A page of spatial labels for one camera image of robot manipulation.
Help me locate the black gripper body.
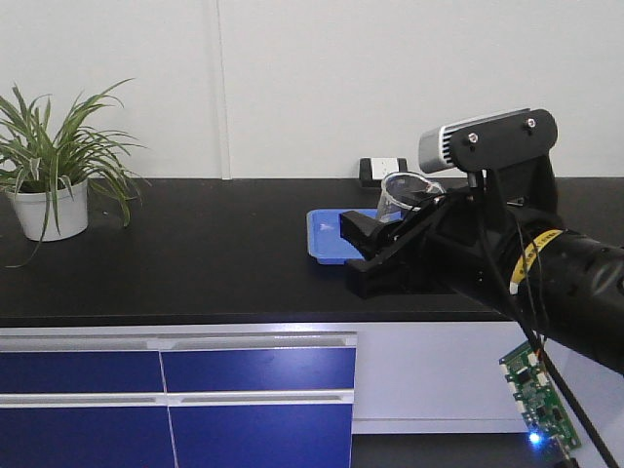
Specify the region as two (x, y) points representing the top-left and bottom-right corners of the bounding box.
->
(378, 189), (541, 297)

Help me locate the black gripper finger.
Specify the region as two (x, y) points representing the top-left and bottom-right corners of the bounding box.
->
(345, 247), (413, 297)
(339, 211), (390, 258)

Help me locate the clear glass beaker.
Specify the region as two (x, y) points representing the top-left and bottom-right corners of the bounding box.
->
(376, 172), (446, 222)

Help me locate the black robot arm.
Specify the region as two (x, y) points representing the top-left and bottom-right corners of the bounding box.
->
(339, 188), (623, 372)

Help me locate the blue plastic tray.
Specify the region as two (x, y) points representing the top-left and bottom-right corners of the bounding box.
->
(306, 208), (376, 265)

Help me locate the green circuit board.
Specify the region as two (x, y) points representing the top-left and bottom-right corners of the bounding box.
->
(499, 341), (581, 460)

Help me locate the blue drawer cabinet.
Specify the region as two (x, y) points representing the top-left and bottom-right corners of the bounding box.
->
(1, 329), (357, 467)

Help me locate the white plant pot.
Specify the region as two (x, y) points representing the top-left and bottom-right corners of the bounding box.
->
(7, 179), (89, 242)

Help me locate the green spider plant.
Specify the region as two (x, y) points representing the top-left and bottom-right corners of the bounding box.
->
(0, 77), (150, 269)

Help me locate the white wall power socket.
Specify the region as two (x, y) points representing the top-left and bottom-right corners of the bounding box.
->
(359, 157), (408, 188)

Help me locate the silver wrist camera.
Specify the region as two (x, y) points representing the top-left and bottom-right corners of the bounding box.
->
(418, 108), (528, 174)

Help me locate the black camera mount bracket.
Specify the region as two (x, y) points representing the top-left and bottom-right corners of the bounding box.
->
(448, 109), (558, 231)

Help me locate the white wall trim strip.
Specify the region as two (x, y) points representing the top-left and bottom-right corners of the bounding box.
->
(214, 1), (232, 180)

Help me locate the black cable bundle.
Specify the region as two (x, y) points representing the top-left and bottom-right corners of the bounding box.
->
(475, 168), (623, 468)

